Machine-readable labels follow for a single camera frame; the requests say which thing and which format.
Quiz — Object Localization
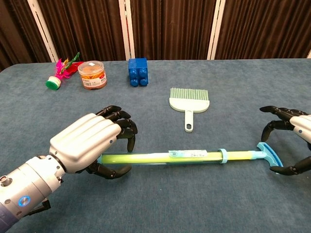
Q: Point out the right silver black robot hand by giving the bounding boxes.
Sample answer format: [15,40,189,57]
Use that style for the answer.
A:
[259,105,311,176]

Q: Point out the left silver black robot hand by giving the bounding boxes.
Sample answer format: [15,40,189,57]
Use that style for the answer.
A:
[48,105,138,180]

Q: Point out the yellow blue water pump toy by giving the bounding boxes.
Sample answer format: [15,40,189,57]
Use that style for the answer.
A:
[101,142,285,176]

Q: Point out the colourful feather shuttlecock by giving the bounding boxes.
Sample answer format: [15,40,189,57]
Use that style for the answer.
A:
[45,51,85,91]

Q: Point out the clear jar of rubber bands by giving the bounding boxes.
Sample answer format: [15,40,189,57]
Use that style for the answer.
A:
[77,60,108,90]

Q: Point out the blue plastic building block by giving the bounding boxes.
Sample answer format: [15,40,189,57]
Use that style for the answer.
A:
[128,57,149,87]

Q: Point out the brown pleated curtain panel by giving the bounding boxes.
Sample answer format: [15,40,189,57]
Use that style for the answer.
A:
[0,0,52,71]
[129,0,217,61]
[214,0,311,60]
[36,0,127,63]

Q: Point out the pale green hand brush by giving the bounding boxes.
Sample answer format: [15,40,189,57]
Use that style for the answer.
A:
[169,87,210,133]

